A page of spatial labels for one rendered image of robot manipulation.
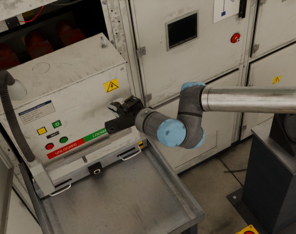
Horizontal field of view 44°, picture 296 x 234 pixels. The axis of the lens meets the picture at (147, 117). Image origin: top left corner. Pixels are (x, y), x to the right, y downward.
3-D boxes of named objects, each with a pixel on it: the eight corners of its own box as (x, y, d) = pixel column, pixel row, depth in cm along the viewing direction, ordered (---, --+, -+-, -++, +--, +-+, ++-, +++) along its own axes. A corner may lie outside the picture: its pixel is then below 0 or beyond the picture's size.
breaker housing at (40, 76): (141, 140, 170) (126, 60, 135) (41, 189, 158) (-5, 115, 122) (99, 79, 202) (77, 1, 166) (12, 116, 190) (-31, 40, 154)
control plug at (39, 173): (56, 190, 146) (42, 166, 133) (44, 196, 145) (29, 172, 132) (50, 176, 151) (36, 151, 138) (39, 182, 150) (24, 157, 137)
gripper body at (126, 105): (136, 109, 143) (156, 119, 135) (120, 122, 140) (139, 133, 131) (130, 94, 139) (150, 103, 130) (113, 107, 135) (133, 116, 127)
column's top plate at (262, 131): (298, 106, 198) (299, 104, 196) (345, 146, 178) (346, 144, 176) (250, 131, 190) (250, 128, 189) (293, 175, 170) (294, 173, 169)
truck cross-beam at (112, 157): (147, 145, 174) (146, 138, 169) (40, 198, 160) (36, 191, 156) (142, 138, 177) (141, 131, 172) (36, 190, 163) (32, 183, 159)
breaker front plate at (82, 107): (141, 142, 170) (126, 63, 134) (42, 190, 158) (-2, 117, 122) (140, 140, 171) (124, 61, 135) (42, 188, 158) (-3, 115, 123)
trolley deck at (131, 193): (204, 218, 154) (204, 212, 150) (68, 297, 139) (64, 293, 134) (132, 118, 196) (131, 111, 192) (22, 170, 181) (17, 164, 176)
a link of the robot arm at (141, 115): (146, 140, 128) (138, 119, 122) (137, 135, 131) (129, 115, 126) (164, 126, 131) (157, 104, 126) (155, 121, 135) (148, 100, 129)
